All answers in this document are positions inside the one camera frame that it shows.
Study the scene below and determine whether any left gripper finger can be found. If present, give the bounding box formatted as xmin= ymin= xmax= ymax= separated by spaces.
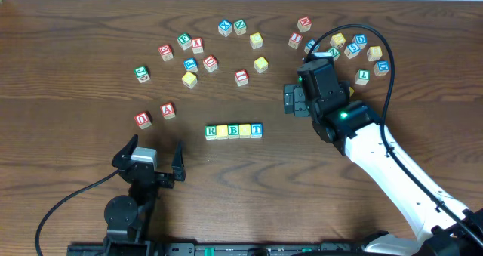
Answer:
xmin=112 ymin=134 xmax=138 ymax=170
xmin=171 ymin=141 xmax=186 ymax=182

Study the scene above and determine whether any green R block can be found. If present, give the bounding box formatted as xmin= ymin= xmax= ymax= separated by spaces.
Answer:
xmin=205 ymin=125 xmax=217 ymax=140

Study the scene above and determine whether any green B block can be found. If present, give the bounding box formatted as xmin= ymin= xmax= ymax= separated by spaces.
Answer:
xmin=227 ymin=124 xmax=240 ymax=139

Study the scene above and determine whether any blue T block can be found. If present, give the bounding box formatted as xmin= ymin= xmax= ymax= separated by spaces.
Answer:
xmin=251 ymin=123 xmax=263 ymax=138

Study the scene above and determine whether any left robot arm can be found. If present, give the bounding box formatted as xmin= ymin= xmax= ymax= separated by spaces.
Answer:
xmin=102 ymin=134 xmax=186 ymax=255

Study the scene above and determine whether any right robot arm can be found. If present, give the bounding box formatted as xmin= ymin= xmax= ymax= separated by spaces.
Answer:
xmin=284 ymin=53 xmax=482 ymax=255

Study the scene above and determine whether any green Z block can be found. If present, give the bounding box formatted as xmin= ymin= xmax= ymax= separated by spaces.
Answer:
xmin=327 ymin=47 xmax=340 ymax=61

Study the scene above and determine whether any red U block lower left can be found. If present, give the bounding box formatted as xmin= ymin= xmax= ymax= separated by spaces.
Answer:
xmin=134 ymin=111 xmax=152 ymax=129

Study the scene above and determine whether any red u block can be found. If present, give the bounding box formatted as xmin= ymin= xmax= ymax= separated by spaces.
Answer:
xmin=203 ymin=55 xmax=218 ymax=72
xmin=134 ymin=111 xmax=152 ymax=129

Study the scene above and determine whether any green L block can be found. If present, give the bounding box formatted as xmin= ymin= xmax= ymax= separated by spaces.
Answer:
xmin=355 ymin=69 xmax=370 ymax=85

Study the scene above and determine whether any blue L block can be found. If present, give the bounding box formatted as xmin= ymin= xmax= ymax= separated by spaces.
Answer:
xmin=304 ymin=39 xmax=320 ymax=54

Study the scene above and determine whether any blue 5 block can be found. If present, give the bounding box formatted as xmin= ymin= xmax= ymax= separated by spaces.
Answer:
xmin=344 ymin=43 xmax=361 ymax=59

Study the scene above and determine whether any red I block right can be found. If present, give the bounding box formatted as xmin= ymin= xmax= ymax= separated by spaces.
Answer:
xmin=288 ymin=32 xmax=303 ymax=49

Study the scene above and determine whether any red i block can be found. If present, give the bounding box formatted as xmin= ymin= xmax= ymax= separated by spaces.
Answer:
xmin=288 ymin=32 xmax=303 ymax=49
xmin=234 ymin=69 xmax=249 ymax=87

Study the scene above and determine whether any red A block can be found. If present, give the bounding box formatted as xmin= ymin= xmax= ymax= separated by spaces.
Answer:
xmin=160 ymin=103 xmax=176 ymax=119

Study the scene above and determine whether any blue D block upper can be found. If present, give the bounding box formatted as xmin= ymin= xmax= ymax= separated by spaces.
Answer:
xmin=352 ymin=34 xmax=368 ymax=50

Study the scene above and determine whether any blue d block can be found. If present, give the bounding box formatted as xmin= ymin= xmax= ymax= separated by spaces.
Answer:
xmin=374 ymin=60 xmax=390 ymax=76
xmin=352 ymin=34 xmax=368 ymax=50

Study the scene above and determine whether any yellow 8 block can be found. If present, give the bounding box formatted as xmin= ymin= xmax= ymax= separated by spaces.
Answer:
xmin=367 ymin=46 xmax=383 ymax=62

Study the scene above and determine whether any blue D block right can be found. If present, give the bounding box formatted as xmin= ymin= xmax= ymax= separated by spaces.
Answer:
xmin=374 ymin=60 xmax=390 ymax=76

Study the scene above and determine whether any red H block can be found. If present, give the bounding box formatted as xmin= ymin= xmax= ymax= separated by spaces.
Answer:
xmin=297 ymin=17 xmax=312 ymax=32

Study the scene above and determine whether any red I block centre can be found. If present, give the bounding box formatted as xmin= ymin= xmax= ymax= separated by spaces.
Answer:
xmin=234 ymin=69 xmax=249 ymax=87

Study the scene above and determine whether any green J block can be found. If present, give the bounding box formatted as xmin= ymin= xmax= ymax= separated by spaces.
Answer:
xmin=134 ymin=66 xmax=150 ymax=83

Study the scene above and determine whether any green N block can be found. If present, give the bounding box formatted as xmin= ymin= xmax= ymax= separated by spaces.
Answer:
xmin=233 ymin=20 xmax=247 ymax=35

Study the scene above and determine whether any blue P block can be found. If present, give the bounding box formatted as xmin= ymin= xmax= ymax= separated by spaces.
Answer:
xmin=183 ymin=57 xmax=198 ymax=72

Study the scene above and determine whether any red U block upper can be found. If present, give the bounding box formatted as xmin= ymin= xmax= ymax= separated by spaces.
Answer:
xmin=203 ymin=55 xmax=218 ymax=72

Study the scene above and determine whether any blue X block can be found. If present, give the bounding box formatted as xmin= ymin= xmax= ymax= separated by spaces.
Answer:
xmin=218 ymin=20 xmax=232 ymax=37

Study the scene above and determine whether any red block upper left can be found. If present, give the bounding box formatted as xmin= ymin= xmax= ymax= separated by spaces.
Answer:
xmin=158 ymin=44 xmax=174 ymax=61

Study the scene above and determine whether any red Y block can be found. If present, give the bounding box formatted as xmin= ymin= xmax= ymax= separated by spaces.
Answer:
xmin=191 ymin=38 xmax=204 ymax=54

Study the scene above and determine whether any green F block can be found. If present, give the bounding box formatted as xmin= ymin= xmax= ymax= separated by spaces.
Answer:
xmin=177 ymin=32 xmax=192 ymax=51

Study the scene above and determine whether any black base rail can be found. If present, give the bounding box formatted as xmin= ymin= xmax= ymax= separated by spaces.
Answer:
xmin=66 ymin=242 xmax=366 ymax=256

